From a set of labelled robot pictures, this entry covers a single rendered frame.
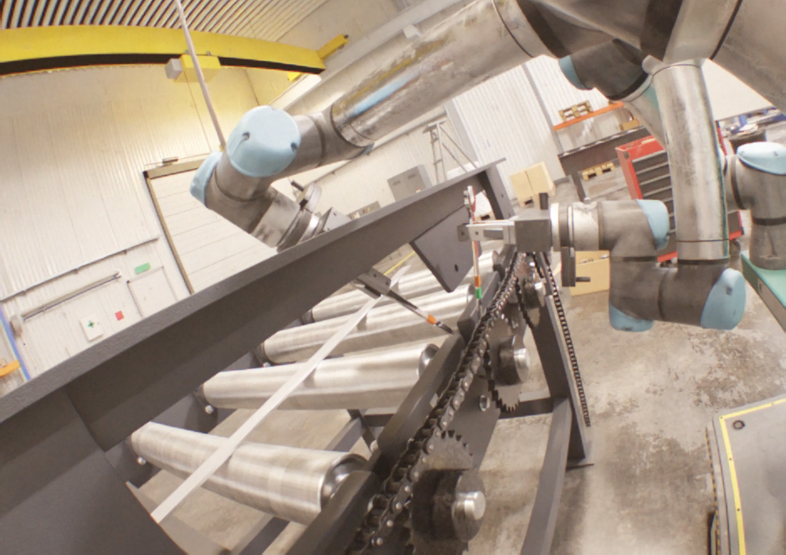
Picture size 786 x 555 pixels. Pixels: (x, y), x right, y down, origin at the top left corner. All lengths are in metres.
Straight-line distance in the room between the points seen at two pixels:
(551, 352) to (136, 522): 1.20
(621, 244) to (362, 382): 0.51
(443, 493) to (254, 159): 0.39
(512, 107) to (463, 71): 10.29
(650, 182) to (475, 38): 2.32
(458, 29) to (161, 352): 0.36
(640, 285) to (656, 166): 2.07
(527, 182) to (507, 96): 3.05
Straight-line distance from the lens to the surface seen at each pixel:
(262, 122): 0.42
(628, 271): 0.57
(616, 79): 0.64
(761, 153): 0.82
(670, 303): 0.53
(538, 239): 0.54
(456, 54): 0.36
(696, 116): 0.52
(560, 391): 1.38
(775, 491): 1.06
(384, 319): 1.01
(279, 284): 0.37
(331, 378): 0.78
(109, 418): 0.28
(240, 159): 0.42
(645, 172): 2.60
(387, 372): 0.69
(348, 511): 0.38
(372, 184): 12.19
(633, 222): 0.57
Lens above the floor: 1.17
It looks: 8 degrees down
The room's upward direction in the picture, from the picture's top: 23 degrees counter-clockwise
